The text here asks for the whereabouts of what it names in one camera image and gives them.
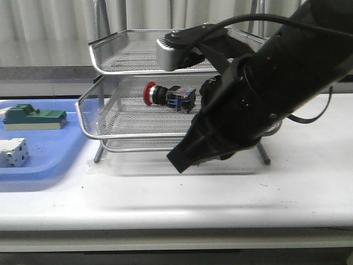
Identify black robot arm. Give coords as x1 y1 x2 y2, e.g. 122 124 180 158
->
165 1 352 172

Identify silver mesh top tray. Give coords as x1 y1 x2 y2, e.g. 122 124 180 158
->
88 28 270 76

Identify blue plastic tray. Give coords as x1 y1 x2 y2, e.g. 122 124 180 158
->
1 99 88 193

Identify white electrical block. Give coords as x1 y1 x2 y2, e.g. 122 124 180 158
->
1 138 29 168

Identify green and beige block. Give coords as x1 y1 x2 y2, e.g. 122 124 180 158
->
3 104 67 130

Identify black cable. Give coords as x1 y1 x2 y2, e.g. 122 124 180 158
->
179 14 353 125

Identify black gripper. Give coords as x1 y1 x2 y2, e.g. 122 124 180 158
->
167 57 279 173

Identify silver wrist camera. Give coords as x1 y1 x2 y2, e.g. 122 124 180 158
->
156 38 206 72

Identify red emergency stop button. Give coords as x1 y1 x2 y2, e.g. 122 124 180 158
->
143 81 196 113

